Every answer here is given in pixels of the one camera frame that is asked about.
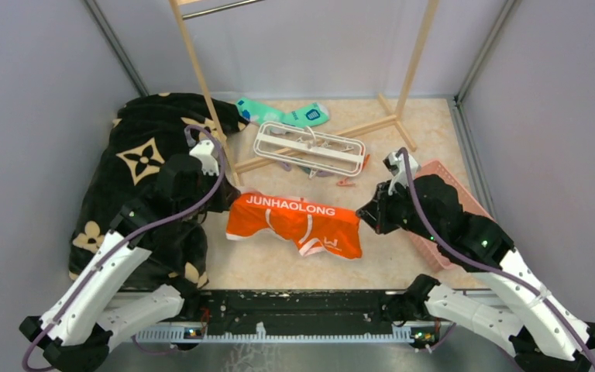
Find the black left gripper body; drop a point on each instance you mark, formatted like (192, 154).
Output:
(218, 201)

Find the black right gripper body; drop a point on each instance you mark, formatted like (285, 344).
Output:
(393, 211)

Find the orange underwear white trim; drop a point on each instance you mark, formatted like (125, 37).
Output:
(311, 227)

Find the wooden drying rack frame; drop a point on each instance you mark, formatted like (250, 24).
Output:
(393, 118)

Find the white plastic clip hanger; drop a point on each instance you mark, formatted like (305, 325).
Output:
(305, 147)

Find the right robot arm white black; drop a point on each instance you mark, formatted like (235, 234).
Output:
(534, 329)

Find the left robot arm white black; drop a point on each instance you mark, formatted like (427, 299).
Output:
(96, 314)

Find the salmon pink clothes peg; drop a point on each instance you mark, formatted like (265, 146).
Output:
(345, 182)

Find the orange clothes peg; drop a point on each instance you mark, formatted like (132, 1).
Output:
(365, 161)

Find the black floral blanket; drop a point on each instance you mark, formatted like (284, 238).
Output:
(149, 132)

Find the green patterned sock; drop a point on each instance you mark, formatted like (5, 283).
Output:
(311, 115)

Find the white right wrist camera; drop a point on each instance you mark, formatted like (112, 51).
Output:
(403, 168)

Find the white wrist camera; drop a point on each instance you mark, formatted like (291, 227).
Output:
(403, 168)
(205, 151)

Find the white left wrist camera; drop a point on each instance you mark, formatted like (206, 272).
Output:
(205, 151)

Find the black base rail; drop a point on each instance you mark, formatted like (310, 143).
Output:
(292, 316)

